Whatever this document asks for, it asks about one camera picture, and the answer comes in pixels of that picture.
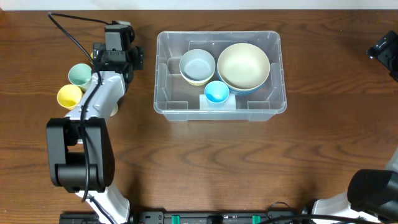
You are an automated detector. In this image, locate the left black cable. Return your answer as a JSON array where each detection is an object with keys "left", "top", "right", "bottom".
[{"left": 47, "top": 11, "right": 116, "bottom": 224}]

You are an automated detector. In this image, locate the white small bowl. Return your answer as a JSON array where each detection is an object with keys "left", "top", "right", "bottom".
[{"left": 182, "top": 73, "right": 213, "bottom": 80}]

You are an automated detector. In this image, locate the black cable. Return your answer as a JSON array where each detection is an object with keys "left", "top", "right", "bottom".
[
  {"left": 47, "top": 11, "right": 116, "bottom": 224},
  {"left": 257, "top": 201, "right": 380, "bottom": 224}
]

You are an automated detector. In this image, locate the green cup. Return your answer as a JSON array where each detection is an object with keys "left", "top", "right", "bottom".
[{"left": 68, "top": 63, "right": 91, "bottom": 92}]

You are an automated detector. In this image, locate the beige large bowl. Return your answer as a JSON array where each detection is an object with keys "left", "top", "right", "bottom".
[{"left": 217, "top": 43, "right": 271, "bottom": 92}]

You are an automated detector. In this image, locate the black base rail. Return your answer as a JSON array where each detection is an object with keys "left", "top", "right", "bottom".
[{"left": 58, "top": 210, "right": 371, "bottom": 224}]

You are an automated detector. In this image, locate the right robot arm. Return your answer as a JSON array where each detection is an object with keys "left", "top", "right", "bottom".
[{"left": 304, "top": 30, "right": 397, "bottom": 223}]

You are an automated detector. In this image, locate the dark blue bowl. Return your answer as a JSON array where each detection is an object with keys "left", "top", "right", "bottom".
[
  {"left": 229, "top": 89, "right": 256, "bottom": 96},
  {"left": 217, "top": 74, "right": 267, "bottom": 94}
]

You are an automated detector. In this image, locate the light blue small bowl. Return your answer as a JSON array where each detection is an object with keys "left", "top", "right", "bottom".
[{"left": 179, "top": 49, "right": 216, "bottom": 80}]

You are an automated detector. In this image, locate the blue cup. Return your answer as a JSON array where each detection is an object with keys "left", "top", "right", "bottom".
[{"left": 204, "top": 81, "right": 229, "bottom": 105}]

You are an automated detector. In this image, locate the yellow cup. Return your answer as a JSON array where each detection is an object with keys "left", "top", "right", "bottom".
[{"left": 57, "top": 84, "right": 83, "bottom": 110}]

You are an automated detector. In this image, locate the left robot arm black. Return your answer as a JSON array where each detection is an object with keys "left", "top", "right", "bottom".
[{"left": 46, "top": 41, "right": 144, "bottom": 223}]

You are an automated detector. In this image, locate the cream white cup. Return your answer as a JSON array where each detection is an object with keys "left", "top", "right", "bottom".
[{"left": 110, "top": 104, "right": 119, "bottom": 116}]

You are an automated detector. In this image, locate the right black cable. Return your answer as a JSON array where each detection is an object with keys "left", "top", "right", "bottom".
[{"left": 257, "top": 201, "right": 380, "bottom": 224}]

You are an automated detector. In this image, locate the yellow small bowl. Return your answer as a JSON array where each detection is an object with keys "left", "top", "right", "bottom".
[{"left": 185, "top": 78, "right": 210, "bottom": 86}]

